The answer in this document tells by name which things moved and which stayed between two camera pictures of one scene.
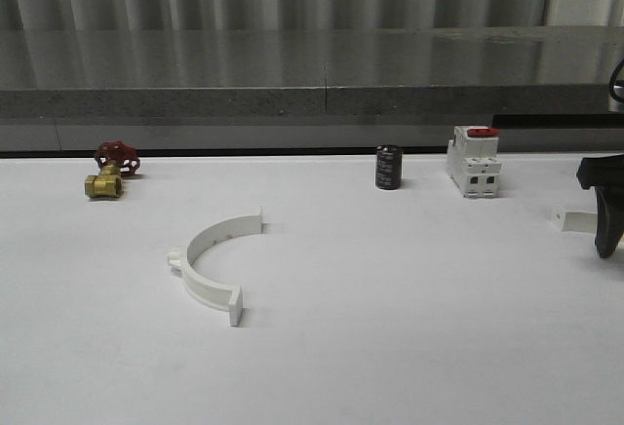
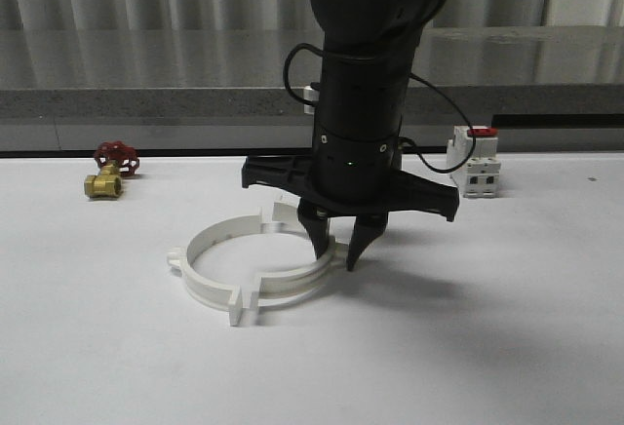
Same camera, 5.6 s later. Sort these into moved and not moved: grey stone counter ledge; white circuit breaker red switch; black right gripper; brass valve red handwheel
Moved: black right gripper
Not moved: grey stone counter ledge; white circuit breaker red switch; brass valve red handwheel
